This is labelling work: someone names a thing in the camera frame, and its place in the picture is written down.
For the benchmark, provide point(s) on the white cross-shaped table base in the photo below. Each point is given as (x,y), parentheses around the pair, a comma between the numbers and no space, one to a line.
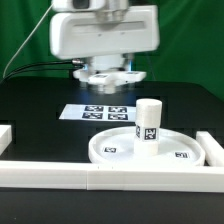
(108,82)

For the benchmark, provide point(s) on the white sheet with markers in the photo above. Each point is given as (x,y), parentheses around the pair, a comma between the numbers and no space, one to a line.
(98,113)

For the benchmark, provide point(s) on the white U-shaped frame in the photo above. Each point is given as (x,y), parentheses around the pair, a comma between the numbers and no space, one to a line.
(93,176)

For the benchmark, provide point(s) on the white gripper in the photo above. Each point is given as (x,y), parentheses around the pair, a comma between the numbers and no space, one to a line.
(83,35)

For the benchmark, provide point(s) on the white round table top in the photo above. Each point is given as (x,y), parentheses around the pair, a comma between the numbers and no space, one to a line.
(116,146)

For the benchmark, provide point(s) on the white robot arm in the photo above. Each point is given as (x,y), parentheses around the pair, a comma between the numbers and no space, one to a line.
(110,11)

